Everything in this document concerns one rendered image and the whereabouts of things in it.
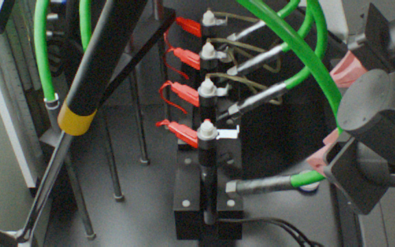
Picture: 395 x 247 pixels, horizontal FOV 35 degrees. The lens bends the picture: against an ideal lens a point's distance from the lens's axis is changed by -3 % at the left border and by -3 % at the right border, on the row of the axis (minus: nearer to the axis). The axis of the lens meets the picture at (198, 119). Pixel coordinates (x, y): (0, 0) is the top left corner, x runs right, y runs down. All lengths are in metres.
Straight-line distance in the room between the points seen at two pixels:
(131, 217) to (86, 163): 0.15
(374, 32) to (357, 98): 0.20
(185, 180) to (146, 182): 0.20
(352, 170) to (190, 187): 0.38
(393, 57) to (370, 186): 0.16
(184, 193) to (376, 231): 0.28
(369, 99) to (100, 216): 0.69
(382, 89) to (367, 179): 0.14
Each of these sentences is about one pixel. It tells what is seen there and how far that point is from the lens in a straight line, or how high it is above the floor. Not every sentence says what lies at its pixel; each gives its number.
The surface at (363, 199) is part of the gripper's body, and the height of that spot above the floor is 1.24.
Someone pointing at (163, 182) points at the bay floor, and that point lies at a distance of 1.13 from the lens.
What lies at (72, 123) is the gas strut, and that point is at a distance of 0.37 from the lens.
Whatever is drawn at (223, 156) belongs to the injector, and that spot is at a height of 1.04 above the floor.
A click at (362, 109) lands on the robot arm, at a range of 0.50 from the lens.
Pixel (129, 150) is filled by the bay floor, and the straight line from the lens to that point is 1.19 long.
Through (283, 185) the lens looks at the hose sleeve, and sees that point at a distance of 0.73.
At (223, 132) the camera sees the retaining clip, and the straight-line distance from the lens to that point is 0.85.
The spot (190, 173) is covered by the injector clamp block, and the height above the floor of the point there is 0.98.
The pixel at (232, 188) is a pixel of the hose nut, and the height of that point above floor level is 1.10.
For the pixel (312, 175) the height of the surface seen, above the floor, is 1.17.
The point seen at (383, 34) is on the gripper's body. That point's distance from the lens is 0.71.
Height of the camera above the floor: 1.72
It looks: 47 degrees down
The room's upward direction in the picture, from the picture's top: 3 degrees counter-clockwise
